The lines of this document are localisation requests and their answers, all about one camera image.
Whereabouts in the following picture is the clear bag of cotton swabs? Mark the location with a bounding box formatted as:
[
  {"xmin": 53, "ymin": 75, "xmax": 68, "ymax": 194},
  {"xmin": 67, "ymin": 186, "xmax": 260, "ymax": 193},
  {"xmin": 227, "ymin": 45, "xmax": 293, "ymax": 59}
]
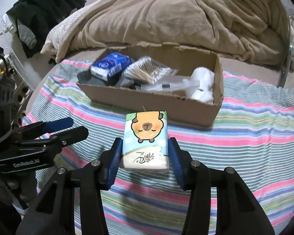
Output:
[{"xmin": 121, "ymin": 56, "xmax": 179, "ymax": 84}]

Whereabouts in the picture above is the beige fleece duvet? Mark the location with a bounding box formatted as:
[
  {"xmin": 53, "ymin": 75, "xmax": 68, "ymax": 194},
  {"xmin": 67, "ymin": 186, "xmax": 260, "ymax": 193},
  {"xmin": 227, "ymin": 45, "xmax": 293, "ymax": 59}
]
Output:
[{"xmin": 40, "ymin": 0, "xmax": 294, "ymax": 74}]

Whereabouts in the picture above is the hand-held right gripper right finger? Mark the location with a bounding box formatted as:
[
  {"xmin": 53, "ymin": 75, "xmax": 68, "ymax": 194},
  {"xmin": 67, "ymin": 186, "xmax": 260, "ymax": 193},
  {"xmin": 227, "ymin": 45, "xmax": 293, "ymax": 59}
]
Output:
[{"xmin": 168, "ymin": 137, "xmax": 276, "ymax": 235}]

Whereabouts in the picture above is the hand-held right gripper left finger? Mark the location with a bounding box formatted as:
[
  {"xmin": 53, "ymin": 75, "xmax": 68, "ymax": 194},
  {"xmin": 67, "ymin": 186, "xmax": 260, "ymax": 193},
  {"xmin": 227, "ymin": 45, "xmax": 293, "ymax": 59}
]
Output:
[{"xmin": 16, "ymin": 137, "xmax": 124, "ymax": 235}]

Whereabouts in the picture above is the white electric fan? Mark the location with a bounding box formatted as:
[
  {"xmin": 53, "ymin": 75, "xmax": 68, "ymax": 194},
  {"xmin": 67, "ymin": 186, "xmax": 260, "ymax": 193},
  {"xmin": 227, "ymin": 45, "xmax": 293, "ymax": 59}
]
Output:
[{"xmin": 0, "ymin": 175, "xmax": 38, "ymax": 216}]

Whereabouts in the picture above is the blue tissue pack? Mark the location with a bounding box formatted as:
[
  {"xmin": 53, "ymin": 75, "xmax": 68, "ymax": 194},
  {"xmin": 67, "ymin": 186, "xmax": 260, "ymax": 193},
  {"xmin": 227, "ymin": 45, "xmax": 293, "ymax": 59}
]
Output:
[{"xmin": 90, "ymin": 52, "xmax": 133, "ymax": 81}]

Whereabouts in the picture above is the cartoon print tissue pack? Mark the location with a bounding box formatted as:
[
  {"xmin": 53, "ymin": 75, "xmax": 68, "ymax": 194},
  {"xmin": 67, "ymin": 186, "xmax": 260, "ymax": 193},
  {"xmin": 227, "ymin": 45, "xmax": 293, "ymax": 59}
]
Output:
[{"xmin": 119, "ymin": 111, "xmax": 170, "ymax": 173}]

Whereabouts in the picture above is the pile of black clothes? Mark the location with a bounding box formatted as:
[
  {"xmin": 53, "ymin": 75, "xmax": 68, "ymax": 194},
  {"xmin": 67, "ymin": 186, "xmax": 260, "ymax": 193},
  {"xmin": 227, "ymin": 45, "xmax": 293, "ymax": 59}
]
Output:
[{"xmin": 5, "ymin": 0, "xmax": 88, "ymax": 60}]

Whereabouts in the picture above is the metal frame leg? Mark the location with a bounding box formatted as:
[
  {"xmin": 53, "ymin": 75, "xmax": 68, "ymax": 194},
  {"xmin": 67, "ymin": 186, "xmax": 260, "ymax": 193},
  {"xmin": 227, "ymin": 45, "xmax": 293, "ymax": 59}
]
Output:
[{"xmin": 276, "ymin": 11, "xmax": 294, "ymax": 89}]

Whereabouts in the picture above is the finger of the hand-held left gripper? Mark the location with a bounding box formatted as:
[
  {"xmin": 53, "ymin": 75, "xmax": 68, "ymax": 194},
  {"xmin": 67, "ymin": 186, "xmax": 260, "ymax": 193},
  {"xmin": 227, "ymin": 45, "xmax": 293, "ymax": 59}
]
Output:
[
  {"xmin": 35, "ymin": 126, "xmax": 89, "ymax": 150},
  {"xmin": 13, "ymin": 117, "xmax": 74, "ymax": 139}
]

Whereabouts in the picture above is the cardboard box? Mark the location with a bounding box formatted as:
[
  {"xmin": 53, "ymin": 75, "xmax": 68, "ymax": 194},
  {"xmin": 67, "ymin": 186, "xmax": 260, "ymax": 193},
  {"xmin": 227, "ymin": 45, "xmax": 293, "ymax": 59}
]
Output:
[{"xmin": 76, "ymin": 43, "xmax": 224, "ymax": 128}]

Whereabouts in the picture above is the white sock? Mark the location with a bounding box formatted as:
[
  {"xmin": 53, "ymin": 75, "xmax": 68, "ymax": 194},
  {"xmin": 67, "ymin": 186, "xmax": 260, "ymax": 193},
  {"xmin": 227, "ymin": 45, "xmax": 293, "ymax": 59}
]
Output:
[{"xmin": 189, "ymin": 67, "xmax": 216, "ymax": 104}]

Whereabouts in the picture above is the small grey ribbed sock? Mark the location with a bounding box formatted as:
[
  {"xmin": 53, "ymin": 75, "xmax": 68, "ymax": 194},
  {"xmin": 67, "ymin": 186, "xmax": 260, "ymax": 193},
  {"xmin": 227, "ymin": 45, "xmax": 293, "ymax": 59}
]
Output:
[{"xmin": 118, "ymin": 76, "xmax": 138, "ymax": 89}]

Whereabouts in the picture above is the grey knitted garment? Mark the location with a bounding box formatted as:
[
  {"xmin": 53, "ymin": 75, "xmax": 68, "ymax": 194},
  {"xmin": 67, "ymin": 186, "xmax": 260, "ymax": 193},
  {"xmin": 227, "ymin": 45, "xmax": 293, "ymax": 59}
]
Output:
[{"xmin": 17, "ymin": 19, "xmax": 38, "ymax": 50}]

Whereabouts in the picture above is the striped colourful cloth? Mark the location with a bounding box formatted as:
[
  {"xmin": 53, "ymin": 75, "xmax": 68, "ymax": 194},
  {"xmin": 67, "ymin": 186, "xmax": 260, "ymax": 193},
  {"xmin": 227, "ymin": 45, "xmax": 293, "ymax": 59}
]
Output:
[{"xmin": 22, "ymin": 59, "xmax": 294, "ymax": 235}]

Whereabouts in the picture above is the clear zip bag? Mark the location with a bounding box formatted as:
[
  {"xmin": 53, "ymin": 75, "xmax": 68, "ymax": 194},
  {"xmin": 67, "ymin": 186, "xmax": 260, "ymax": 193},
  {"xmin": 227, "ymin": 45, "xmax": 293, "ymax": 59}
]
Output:
[{"xmin": 140, "ymin": 75, "xmax": 199, "ymax": 94}]

